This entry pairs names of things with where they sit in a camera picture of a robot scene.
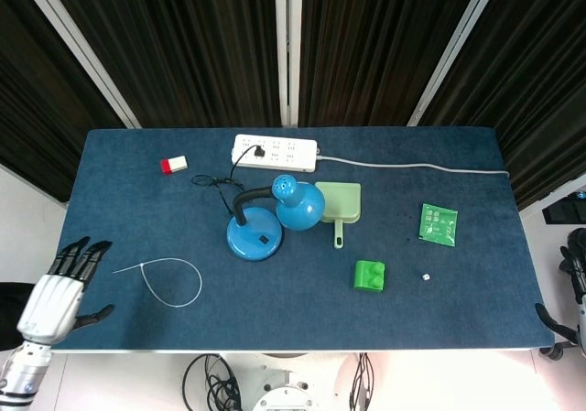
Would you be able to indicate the white power strip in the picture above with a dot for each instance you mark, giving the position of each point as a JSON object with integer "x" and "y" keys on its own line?
{"x": 274, "y": 153}

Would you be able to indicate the green toy brick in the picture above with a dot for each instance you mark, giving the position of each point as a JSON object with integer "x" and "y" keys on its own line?
{"x": 369, "y": 276}

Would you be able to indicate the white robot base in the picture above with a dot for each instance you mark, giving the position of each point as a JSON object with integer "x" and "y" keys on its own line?
{"x": 284, "y": 390}

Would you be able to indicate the light green dustpan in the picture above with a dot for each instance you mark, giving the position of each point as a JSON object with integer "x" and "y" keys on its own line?
{"x": 341, "y": 205}

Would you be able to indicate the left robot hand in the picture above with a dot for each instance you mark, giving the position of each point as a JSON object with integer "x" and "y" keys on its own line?
{"x": 48, "y": 303}

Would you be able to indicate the blue table mat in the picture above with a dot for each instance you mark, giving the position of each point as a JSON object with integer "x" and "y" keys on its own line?
{"x": 293, "y": 301}

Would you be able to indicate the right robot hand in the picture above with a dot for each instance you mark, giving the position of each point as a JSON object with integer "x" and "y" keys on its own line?
{"x": 578, "y": 292}

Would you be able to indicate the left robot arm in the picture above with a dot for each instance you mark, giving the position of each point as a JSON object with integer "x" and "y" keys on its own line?
{"x": 20, "y": 374}

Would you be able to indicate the green sachet packet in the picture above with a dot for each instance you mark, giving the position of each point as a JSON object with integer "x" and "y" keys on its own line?
{"x": 438, "y": 224}

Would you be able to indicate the blue desk lamp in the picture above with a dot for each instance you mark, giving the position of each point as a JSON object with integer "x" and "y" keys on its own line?
{"x": 274, "y": 219}

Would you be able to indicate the red and white block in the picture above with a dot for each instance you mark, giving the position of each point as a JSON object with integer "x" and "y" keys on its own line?
{"x": 174, "y": 164}

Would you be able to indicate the white zip tie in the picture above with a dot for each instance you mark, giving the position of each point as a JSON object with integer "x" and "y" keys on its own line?
{"x": 176, "y": 278}

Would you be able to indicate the black chair caster base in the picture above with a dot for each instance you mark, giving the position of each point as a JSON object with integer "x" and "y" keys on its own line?
{"x": 556, "y": 349}

